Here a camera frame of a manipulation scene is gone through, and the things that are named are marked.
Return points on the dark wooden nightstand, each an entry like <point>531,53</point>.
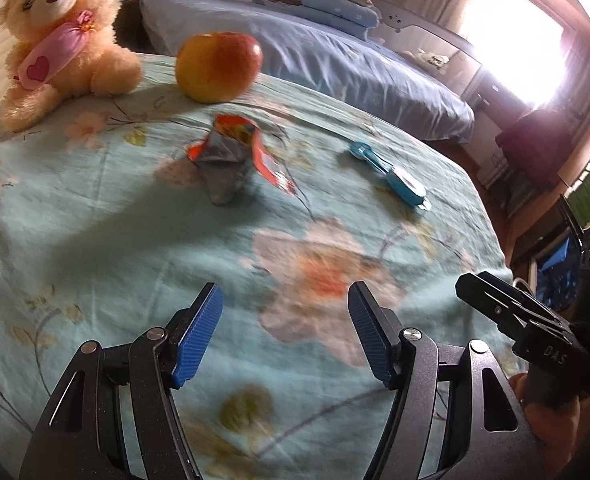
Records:
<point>130,25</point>

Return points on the white plush toy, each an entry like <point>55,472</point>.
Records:
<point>427,57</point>

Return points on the dark tv cabinet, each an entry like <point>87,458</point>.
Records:
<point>555,260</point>

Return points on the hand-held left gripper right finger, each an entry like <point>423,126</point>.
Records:
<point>370,340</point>

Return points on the red silver snack wrapper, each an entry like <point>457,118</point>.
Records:
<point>225,160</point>

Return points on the blue dotted pillow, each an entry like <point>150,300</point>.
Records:
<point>340,7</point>

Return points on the cream teddy bear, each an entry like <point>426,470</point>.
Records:
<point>65,60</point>

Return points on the teal floral bedsheet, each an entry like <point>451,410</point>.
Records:
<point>125,260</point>

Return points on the blue covered bed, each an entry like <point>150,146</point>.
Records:
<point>325,60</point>

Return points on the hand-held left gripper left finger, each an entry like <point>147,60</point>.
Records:
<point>200,340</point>

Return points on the dark red jacket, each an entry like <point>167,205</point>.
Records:
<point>540,145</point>

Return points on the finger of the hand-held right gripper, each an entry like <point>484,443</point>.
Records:
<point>485,302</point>
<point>520,297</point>

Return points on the dark wooden desk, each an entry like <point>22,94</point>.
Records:
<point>485,95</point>

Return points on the bright window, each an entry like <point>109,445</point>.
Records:
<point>525,35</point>

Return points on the red yellow apple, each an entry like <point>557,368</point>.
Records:
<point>215,67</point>

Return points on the grey bed guard rail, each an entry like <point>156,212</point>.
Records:
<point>425,25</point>

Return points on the blue plastic toy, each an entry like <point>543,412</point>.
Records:
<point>405,187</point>

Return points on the person's right hand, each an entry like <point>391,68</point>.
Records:
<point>550,425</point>

